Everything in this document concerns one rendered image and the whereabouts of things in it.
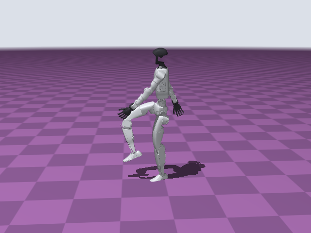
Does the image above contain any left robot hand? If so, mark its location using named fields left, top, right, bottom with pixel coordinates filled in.
left=118, top=103, right=134, bottom=119

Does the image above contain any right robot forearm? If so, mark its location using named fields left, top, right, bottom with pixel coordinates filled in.
left=169, top=86, right=177, bottom=103

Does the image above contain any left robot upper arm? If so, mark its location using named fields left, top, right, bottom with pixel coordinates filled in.
left=144, top=70, right=166, bottom=95

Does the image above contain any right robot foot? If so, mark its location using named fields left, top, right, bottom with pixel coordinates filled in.
left=123, top=150, right=142, bottom=162

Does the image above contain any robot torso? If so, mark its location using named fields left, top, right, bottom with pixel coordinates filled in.
left=154, top=66, right=169, bottom=116

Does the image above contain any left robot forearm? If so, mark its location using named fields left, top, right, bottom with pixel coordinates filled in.
left=131, top=89, right=151, bottom=110

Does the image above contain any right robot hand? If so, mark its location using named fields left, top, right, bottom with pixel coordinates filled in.
left=172, top=100, right=184, bottom=116

